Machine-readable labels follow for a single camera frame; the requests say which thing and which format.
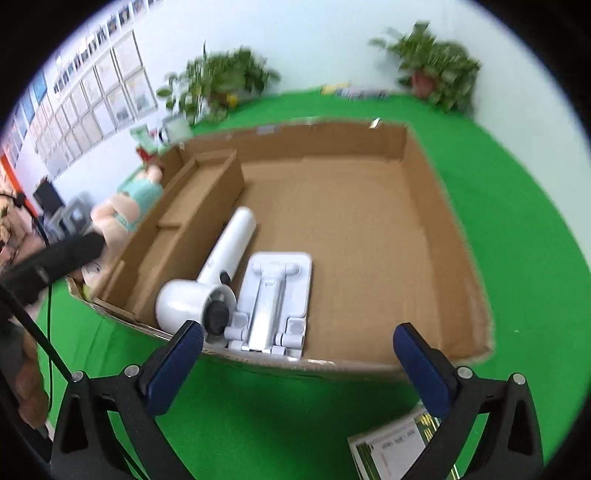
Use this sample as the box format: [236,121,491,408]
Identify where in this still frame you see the potted plant terracotta pot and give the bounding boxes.
[368,21,482,114]

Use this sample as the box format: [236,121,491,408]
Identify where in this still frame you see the pink pig plush toy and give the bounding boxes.
[81,164,164,301]

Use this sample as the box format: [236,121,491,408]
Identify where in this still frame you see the small printed packets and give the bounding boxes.
[320,83,389,100]

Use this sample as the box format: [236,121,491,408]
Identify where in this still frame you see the person's left hand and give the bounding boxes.
[11,323,51,430]

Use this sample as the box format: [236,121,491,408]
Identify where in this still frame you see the black cable with velcro strap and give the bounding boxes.
[0,277,75,384]

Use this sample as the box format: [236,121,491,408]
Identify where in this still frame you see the green and white leaflet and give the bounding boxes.
[129,124,160,151]

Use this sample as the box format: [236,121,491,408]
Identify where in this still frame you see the black monitor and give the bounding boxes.
[33,178,65,213]

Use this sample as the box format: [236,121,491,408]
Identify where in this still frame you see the white hair dryer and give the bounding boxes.
[156,207,258,335]

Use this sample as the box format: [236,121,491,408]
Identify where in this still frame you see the long narrow cardboard box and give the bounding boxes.
[92,150,245,319]

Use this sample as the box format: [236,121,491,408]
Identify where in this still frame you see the green and white printed box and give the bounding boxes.
[347,406,455,480]

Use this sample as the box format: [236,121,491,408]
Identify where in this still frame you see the green tablecloth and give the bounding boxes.
[34,90,585,480]

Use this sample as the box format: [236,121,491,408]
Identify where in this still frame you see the large shallow cardboard box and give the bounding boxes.
[67,119,495,384]

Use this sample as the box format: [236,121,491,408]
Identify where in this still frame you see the white folding phone stand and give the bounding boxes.
[205,251,315,358]

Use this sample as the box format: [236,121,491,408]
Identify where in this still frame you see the potted plant white pot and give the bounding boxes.
[157,41,282,141]

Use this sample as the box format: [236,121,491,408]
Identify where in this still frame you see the wall of framed pictures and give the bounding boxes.
[0,0,164,181]

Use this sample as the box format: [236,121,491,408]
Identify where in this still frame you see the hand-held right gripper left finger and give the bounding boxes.
[50,320,205,480]

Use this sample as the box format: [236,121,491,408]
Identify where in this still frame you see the grey bin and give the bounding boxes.
[60,191,93,232]

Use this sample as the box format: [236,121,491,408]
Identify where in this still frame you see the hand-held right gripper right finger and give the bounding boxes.
[392,322,544,480]

